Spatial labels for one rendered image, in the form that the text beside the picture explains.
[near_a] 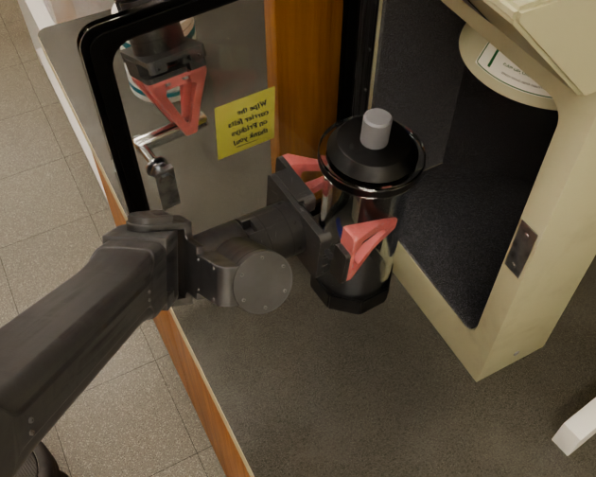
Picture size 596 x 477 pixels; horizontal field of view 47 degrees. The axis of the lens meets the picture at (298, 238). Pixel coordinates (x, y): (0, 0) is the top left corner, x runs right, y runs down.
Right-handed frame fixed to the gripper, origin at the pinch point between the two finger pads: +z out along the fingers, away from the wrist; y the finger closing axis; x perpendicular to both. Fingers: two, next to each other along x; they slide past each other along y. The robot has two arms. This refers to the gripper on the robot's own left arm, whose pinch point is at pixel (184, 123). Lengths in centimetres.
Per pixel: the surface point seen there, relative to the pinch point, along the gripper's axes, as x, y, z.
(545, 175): -19.7, -34.5, 4.8
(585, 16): -14.1, -43.7, -11.7
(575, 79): -15.5, -41.6, -6.7
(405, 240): -21.5, -7.8, 23.9
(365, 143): -10.8, -20.5, 1.7
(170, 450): 13, 65, 102
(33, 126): 2, 192, 46
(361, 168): -9.0, -22.1, 3.2
